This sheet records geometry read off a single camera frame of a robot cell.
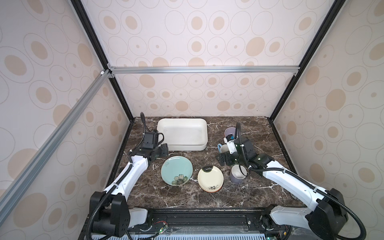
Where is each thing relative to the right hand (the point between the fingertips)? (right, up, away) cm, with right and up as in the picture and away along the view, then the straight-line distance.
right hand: (223, 154), depth 82 cm
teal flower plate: (-27, -12, +9) cm, 30 cm away
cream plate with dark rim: (-6, -15, +4) cm, 17 cm away
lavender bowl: (+10, +13, +26) cm, 31 cm away
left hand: (-32, +4, +3) cm, 32 cm away
